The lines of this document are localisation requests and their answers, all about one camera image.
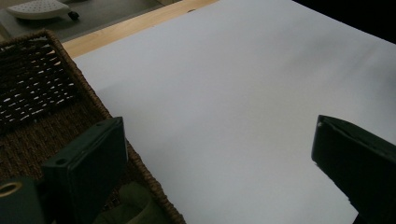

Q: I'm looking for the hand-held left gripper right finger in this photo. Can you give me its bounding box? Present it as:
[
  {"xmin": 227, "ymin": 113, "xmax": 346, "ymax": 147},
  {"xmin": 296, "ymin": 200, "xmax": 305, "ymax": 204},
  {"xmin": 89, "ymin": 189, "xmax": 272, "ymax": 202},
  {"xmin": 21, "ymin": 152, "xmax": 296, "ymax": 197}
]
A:
[{"xmin": 310, "ymin": 114, "xmax": 396, "ymax": 224}]

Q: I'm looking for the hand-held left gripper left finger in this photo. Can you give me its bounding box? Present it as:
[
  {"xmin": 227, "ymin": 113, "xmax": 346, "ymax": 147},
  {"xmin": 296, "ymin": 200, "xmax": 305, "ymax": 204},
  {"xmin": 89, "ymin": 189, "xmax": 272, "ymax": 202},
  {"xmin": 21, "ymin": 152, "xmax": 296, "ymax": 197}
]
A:
[{"xmin": 40, "ymin": 116, "xmax": 129, "ymax": 224}]

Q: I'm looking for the olive green cloth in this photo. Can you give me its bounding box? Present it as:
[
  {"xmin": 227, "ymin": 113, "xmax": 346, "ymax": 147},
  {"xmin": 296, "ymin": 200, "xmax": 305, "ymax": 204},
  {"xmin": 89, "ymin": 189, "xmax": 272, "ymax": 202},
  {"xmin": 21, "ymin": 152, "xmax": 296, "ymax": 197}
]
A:
[{"xmin": 92, "ymin": 181, "xmax": 172, "ymax": 224}]

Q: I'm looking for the brown woven wicker basket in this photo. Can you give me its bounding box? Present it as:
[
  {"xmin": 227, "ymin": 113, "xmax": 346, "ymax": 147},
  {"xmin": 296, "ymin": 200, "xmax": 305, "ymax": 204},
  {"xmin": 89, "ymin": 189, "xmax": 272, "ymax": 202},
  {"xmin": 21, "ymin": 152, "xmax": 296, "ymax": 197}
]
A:
[{"xmin": 0, "ymin": 29, "xmax": 187, "ymax": 224}]

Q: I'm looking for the white paper sheet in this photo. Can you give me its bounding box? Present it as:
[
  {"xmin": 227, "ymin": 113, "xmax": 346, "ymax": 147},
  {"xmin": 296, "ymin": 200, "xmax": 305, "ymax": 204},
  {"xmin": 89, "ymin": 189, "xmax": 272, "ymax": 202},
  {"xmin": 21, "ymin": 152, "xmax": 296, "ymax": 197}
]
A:
[{"xmin": 73, "ymin": 0, "xmax": 396, "ymax": 224}]

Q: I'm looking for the white round device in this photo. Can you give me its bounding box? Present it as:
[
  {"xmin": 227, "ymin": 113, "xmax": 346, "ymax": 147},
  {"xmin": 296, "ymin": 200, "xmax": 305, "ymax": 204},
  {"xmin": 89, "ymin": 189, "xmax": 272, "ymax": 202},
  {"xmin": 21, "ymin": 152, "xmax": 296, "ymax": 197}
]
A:
[{"xmin": 6, "ymin": 0, "xmax": 80, "ymax": 21}]

